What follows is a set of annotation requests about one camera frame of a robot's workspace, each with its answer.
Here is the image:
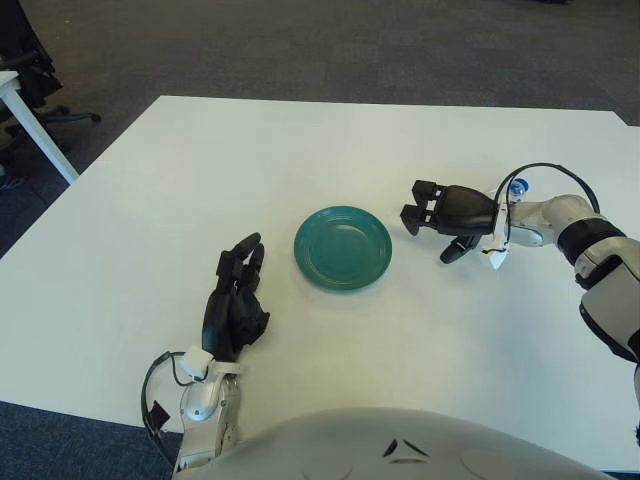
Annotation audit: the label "white right wrist connector box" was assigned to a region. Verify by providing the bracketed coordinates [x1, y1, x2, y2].
[479, 247, 511, 272]

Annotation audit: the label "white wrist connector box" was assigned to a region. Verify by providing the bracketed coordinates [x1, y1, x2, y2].
[479, 247, 511, 272]
[182, 348, 214, 381]

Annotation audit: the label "white side table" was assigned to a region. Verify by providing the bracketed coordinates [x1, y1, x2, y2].
[0, 70, 80, 184]

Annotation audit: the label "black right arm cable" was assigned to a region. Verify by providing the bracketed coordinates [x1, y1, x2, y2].
[492, 161, 603, 251]

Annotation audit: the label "grey robot torso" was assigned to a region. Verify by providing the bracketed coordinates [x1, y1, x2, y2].
[194, 407, 606, 480]

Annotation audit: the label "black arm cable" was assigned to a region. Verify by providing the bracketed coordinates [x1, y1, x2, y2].
[492, 161, 603, 251]
[140, 351, 186, 451]

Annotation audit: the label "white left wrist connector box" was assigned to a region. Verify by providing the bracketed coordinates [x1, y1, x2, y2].
[182, 348, 214, 381]

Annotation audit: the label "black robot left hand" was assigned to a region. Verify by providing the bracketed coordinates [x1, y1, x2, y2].
[201, 231, 271, 362]

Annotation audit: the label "green round plate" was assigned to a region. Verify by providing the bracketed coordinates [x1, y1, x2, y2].
[294, 205, 395, 294]

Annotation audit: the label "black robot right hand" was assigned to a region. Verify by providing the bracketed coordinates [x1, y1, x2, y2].
[399, 179, 501, 265]

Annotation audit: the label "clear bottle with blue cap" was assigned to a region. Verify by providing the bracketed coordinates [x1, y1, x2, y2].
[507, 178, 531, 204]

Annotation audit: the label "black office chair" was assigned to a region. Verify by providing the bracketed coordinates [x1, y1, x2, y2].
[0, 0, 103, 166]

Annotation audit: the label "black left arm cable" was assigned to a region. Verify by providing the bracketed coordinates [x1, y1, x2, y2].
[140, 351, 186, 451]

